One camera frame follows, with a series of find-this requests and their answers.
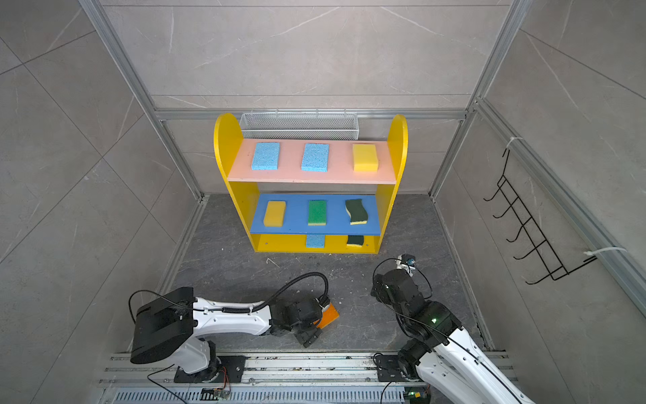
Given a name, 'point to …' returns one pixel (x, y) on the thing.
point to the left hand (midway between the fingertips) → (314, 322)
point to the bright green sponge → (317, 213)
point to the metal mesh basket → (299, 125)
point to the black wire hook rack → (548, 256)
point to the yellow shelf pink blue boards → (324, 196)
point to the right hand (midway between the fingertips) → (384, 278)
